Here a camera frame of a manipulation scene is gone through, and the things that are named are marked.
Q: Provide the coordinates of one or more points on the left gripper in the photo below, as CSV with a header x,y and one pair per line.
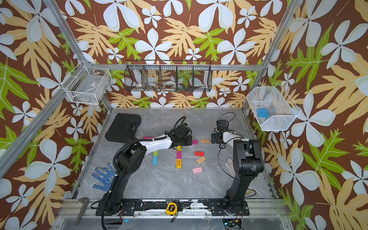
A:
x,y
189,140

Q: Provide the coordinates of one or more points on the yellow tape measure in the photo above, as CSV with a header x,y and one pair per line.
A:
x,y
172,208

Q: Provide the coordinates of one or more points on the blue block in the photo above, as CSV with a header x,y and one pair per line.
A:
x,y
154,160

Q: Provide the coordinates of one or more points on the white work glove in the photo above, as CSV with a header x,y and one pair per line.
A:
x,y
230,168

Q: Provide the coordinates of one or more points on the yellow red striped block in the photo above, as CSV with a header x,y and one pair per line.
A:
x,y
179,163

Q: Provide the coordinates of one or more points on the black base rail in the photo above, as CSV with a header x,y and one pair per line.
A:
x,y
209,206

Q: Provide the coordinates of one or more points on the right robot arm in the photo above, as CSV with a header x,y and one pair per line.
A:
x,y
248,163

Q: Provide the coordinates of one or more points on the white wire basket left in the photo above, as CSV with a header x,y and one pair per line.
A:
x,y
87,84

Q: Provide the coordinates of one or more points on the black wire basket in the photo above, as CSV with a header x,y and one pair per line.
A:
x,y
168,75

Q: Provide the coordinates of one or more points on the black plastic case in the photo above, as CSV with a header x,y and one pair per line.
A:
x,y
123,128

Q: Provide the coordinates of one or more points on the white wire basket right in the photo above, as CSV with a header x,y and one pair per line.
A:
x,y
282,109

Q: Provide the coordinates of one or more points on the white wire basket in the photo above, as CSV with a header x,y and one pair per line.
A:
x,y
282,109
87,84

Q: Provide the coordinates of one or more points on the blue knit glove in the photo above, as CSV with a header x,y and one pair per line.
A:
x,y
103,177

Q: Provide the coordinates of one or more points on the blue object in basket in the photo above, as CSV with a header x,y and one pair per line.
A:
x,y
263,113

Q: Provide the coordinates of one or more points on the light pink block bottom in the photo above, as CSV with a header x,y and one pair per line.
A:
x,y
197,170

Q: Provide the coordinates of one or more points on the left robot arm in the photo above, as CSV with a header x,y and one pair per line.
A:
x,y
129,158

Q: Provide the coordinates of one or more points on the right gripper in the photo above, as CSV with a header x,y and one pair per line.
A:
x,y
213,140

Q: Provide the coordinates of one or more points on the tan wooden block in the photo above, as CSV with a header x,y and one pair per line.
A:
x,y
201,160

